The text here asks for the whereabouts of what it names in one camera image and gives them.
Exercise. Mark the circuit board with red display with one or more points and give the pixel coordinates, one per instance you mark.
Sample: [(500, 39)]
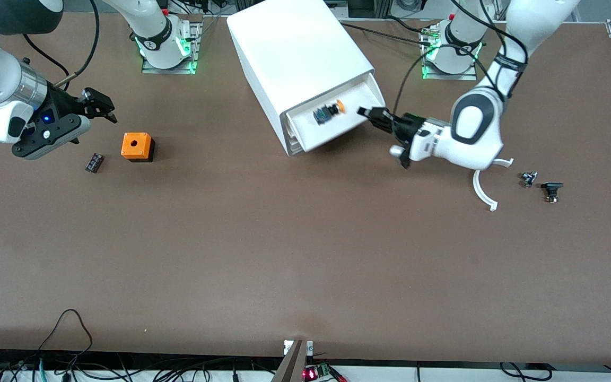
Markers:
[(311, 373)]

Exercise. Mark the small chrome metal fitting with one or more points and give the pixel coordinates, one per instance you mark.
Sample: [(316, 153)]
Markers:
[(528, 179)]

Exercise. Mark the black switch component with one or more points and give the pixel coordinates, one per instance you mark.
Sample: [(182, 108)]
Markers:
[(551, 186)]

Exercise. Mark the aluminium profile post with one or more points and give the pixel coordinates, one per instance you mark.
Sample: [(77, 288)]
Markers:
[(295, 366)]

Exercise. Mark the white plastic drawer cabinet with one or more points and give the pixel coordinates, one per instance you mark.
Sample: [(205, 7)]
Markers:
[(295, 48)]

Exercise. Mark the small black contact block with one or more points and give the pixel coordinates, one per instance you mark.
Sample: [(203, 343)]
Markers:
[(94, 163)]

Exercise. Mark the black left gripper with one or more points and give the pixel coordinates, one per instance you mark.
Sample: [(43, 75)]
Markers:
[(402, 126)]

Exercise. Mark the tall white plastic drawer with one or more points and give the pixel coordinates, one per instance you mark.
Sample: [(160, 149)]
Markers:
[(348, 124)]

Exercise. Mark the orange push button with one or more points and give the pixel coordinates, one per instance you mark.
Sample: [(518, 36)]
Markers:
[(331, 111)]

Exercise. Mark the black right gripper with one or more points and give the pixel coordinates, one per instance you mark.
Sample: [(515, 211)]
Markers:
[(63, 102)]

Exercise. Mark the white semicircular pipe clamp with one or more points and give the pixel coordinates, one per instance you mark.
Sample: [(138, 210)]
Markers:
[(476, 185)]

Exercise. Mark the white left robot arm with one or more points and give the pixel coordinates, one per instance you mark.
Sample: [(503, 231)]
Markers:
[(528, 21)]

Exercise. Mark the orange button enclosure box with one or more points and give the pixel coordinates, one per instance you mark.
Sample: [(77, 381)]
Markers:
[(136, 143)]

